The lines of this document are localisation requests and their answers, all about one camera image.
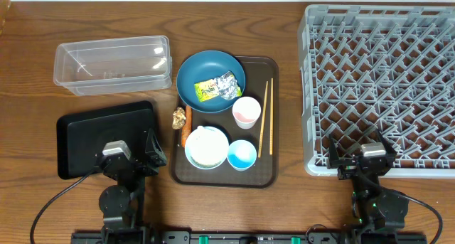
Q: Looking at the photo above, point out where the yellow foil snack wrapper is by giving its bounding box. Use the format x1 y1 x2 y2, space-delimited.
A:
194 71 242 102

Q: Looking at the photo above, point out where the pink plastic cup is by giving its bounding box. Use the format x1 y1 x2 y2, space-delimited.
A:
232 97 262 129

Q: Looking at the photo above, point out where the black waste tray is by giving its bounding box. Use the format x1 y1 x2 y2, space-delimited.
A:
56 101 156 179

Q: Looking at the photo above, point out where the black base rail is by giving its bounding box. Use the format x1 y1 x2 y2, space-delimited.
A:
70 231 428 244

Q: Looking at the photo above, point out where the grey dishwasher rack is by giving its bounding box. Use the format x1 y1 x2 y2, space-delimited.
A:
298 4 454 179

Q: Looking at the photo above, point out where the left wooden chopstick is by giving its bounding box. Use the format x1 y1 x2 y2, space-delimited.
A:
257 81 269 158

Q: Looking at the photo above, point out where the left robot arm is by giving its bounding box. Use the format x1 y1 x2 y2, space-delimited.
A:
97 128 167 243

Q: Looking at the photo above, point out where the dark brown serving tray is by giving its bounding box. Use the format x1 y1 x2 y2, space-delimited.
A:
170 56 279 189

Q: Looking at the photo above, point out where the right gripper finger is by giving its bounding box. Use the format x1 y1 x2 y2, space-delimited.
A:
375 129 397 157
327 134 342 169

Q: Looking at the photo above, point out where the right wooden chopstick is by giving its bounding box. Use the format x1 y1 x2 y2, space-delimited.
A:
269 78 274 155

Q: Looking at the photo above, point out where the wooden chopstick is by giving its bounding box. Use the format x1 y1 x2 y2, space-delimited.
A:
257 81 269 158
269 78 274 155

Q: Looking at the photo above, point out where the dark blue plate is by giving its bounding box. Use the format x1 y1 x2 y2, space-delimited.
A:
176 51 246 113

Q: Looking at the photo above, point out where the brown dried mushroom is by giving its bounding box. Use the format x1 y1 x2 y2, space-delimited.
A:
172 107 186 129

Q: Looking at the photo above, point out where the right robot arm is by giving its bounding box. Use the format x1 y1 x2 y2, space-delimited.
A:
327 130 409 243

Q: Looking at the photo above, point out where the light blue rice bowl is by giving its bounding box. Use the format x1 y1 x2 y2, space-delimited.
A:
184 126 229 170

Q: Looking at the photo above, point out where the clear plastic bin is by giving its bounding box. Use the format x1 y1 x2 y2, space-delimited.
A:
53 36 172 96

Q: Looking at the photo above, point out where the orange carrot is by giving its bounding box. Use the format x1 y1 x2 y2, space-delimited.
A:
181 105 192 147

